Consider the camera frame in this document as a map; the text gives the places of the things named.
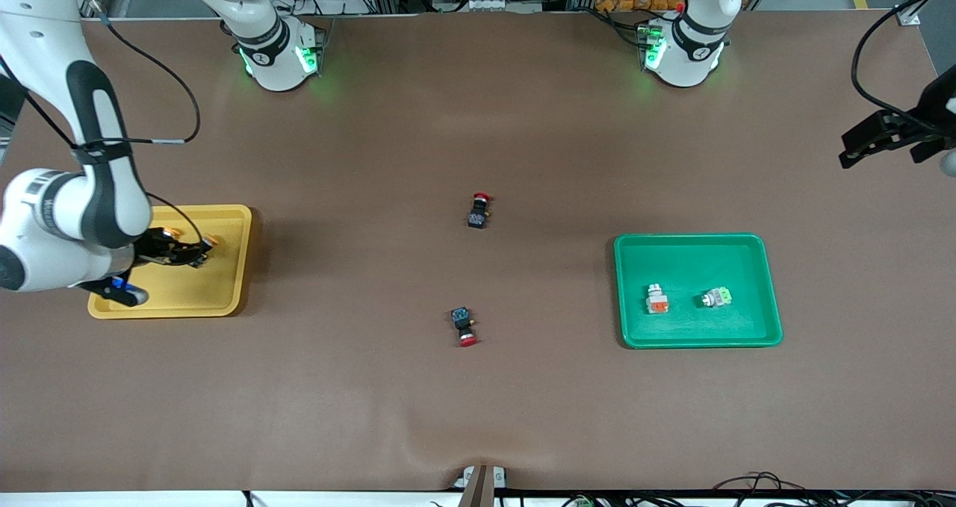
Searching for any yellow plastic tray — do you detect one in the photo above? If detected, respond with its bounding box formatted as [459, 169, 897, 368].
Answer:
[87, 205, 252, 320]

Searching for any green plastic tray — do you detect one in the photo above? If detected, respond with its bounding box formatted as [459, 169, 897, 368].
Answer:
[614, 233, 783, 349]

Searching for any black button with red cap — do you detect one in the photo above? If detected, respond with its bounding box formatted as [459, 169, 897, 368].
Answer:
[467, 192, 494, 230]
[450, 307, 480, 348]

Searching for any white power strip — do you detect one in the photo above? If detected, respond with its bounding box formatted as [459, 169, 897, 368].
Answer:
[432, 0, 540, 13]

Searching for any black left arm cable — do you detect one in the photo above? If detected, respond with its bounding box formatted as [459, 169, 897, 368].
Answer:
[851, 0, 956, 134]

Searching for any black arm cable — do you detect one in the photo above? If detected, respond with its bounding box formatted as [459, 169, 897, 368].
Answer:
[851, 0, 956, 134]
[0, 0, 206, 248]

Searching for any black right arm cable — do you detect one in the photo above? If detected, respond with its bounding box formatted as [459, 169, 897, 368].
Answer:
[0, 0, 206, 248]

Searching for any black cable bundle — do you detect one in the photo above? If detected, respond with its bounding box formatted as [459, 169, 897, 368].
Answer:
[710, 471, 956, 507]

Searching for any metal bracket with brown post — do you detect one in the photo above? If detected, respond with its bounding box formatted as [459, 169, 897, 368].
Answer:
[454, 464, 509, 507]

